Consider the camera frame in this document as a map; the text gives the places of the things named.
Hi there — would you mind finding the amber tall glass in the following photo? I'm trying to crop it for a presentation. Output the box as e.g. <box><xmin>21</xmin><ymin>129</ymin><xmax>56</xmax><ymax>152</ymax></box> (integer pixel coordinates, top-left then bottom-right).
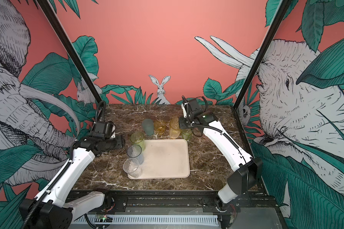
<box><xmin>169</xmin><ymin>117</ymin><xmax>181</xmax><ymax>139</ymax></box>

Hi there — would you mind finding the grey blue glass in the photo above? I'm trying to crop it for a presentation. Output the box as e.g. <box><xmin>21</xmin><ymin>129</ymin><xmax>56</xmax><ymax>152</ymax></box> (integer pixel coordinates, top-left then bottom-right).
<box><xmin>127</xmin><ymin>145</ymin><xmax>144</xmax><ymax>165</ymax></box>

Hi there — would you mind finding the light green ribbed glass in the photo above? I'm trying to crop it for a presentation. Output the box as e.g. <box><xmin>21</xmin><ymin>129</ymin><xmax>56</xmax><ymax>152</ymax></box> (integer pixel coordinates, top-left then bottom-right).
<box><xmin>130</xmin><ymin>132</ymin><xmax>145</xmax><ymax>151</ymax></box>

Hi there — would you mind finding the yellow glass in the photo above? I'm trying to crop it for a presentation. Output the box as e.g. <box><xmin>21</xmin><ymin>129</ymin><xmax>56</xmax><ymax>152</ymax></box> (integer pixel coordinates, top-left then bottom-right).
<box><xmin>154</xmin><ymin>120</ymin><xmax>166</xmax><ymax>135</ymax></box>

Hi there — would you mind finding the clear glass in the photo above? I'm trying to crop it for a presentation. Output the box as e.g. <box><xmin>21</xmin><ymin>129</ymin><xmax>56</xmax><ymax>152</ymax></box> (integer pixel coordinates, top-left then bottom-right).
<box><xmin>123</xmin><ymin>158</ymin><xmax>141</xmax><ymax>178</ymax></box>

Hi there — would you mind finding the frosted teal glass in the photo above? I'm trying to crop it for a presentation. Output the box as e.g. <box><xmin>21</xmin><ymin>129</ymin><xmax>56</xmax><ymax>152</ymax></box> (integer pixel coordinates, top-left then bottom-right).
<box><xmin>142</xmin><ymin>119</ymin><xmax>154</xmax><ymax>136</ymax></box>

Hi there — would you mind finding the beige square tray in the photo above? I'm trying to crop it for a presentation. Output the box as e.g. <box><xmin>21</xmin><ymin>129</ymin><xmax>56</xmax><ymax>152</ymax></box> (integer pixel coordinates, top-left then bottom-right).
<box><xmin>128</xmin><ymin>139</ymin><xmax>190</xmax><ymax>179</ymax></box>

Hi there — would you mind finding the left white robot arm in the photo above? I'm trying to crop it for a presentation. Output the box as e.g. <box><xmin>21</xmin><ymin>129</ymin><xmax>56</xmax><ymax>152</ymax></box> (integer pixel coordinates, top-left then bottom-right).
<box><xmin>19</xmin><ymin>121</ymin><xmax>125</xmax><ymax>229</ymax></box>

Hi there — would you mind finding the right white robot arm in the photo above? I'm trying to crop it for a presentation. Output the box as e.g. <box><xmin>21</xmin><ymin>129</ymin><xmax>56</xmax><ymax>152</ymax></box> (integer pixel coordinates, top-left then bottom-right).
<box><xmin>179</xmin><ymin>96</ymin><xmax>263</xmax><ymax>204</ymax></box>

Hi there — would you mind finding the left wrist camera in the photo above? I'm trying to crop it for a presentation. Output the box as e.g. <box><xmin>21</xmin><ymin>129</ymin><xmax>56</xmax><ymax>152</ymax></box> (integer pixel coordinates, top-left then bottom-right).
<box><xmin>90</xmin><ymin>121</ymin><xmax>116</xmax><ymax>140</ymax></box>

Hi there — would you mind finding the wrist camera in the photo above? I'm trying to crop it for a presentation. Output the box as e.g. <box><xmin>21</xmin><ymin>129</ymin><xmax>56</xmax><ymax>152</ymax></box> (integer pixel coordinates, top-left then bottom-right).
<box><xmin>181</xmin><ymin>102</ymin><xmax>190</xmax><ymax>118</ymax></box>
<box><xmin>90</xmin><ymin>121</ymin><xmax>116</xmax><ymax>140</ymax></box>

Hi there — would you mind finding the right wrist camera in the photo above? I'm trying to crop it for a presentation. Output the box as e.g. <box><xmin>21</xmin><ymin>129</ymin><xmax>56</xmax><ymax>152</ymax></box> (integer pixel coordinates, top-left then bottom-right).
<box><xmin>181</xmin><ymin>102</ymin><xmax>190</xmax><ymax>118</ymax></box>

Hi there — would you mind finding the black front rail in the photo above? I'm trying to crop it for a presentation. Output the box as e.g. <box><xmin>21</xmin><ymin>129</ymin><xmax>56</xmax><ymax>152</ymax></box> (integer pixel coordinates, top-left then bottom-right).
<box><xmin>68</xmin><ymin>190</ymin><xmax>227</xmax><ymax>214</ymax></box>

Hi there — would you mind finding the white slotted cable duct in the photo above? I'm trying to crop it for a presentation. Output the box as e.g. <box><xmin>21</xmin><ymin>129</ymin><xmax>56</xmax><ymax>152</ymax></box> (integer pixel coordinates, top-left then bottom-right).
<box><xmin>88</xmin><ymin>215</ymin><xmax>220</xmax><ymax>226</ymax></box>

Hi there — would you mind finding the right black frame post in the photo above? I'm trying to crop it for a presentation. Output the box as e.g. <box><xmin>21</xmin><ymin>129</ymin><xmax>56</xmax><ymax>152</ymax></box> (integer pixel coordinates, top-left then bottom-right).
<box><xmin>233</xmin><ymin>0</ymin><xmax>293</xmax><ymax>109</ymax></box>

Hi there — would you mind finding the black frame post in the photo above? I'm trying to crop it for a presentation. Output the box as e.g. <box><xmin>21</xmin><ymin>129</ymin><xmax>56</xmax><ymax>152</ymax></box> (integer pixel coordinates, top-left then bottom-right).
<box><xmin>233</xmin><ymin>0</ymin><xmax>293</xmax><ymax>109</ymax></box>
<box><xmin>37</xmin><ymin>0</ymin><xmax>102</xmax><ymax>103</ymax></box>

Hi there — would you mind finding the left black frame post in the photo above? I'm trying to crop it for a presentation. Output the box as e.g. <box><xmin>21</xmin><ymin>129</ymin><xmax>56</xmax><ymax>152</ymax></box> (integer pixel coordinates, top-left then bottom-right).
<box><xmin>37</xmin><ymin>0</ymin><xmax>102</xmax><ymax>103</ymax></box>

